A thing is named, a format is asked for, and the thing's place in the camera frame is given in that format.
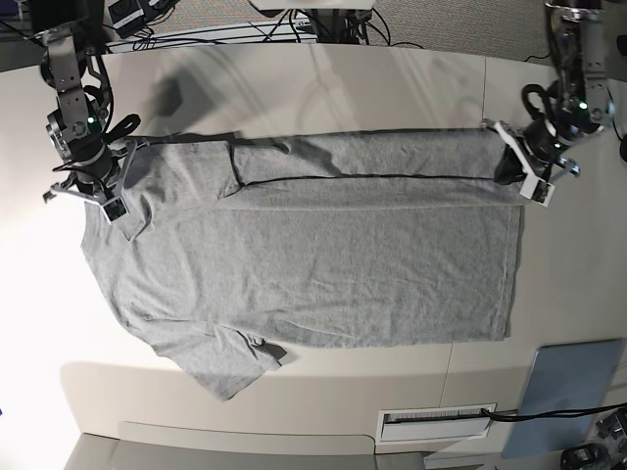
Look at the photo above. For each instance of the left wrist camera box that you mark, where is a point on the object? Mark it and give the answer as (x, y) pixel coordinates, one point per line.
(537, 190)

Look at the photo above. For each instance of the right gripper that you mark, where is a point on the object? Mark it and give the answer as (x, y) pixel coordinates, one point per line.
(100, 180)

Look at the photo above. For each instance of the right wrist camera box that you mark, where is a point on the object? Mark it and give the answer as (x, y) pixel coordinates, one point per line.
(114, 209)

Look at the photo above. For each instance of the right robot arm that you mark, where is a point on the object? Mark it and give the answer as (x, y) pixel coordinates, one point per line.
(96, 154)

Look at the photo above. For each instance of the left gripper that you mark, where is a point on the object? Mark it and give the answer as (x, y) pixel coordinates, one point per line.
(536, 150)

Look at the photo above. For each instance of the black box with white label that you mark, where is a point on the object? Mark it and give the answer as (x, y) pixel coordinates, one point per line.
(127, 17)

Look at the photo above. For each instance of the white cable grommet tray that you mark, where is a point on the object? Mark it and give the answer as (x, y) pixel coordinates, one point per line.
(432, 425)

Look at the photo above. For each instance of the grey T-shirt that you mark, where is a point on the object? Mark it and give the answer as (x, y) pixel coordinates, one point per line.
(322, 241)

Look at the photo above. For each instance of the black device bottom right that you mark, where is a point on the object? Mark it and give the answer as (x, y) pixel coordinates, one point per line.
(588, 456)

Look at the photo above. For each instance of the blue-grey flat panel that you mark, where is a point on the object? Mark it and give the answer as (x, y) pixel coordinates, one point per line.
(566, 376)

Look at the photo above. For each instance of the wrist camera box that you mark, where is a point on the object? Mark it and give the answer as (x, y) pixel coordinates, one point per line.
(114, 209)
(537, 190)

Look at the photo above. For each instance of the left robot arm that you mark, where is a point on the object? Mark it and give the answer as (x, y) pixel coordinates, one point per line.
(574, 107)

